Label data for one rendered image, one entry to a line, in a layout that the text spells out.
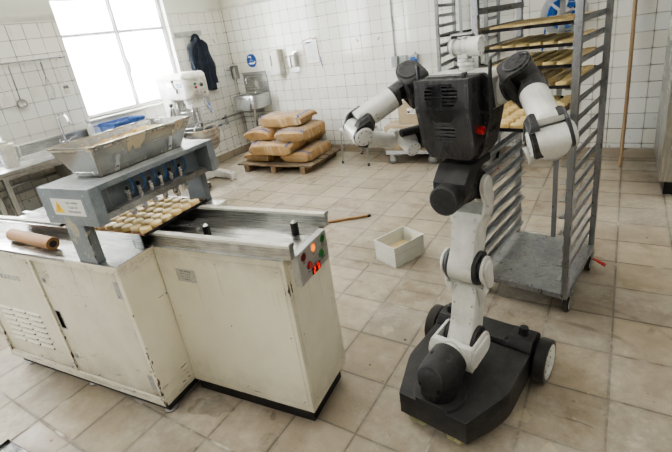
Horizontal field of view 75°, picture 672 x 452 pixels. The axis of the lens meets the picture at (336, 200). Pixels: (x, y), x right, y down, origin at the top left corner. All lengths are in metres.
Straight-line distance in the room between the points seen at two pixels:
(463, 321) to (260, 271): 0.88
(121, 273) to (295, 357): 0.80
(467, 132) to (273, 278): 0.89
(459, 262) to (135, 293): 1.37
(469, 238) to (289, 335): 0.82
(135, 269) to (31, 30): 3.91
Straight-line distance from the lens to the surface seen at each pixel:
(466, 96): 1.51
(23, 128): 5.46
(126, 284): 2.06
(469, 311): 1.98
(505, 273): 2.79
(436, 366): 1.85
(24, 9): 5.64
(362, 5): 5.79
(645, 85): 5.19
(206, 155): 2.35
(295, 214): 1.91
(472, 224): 1.82
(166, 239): 2.03
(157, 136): 2.17
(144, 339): 2.18
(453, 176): 1.66
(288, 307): 1.77
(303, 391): 2.04
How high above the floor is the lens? 1.61
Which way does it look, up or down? 21 degrees down
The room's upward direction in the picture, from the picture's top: 9 degrees counter-clockwise
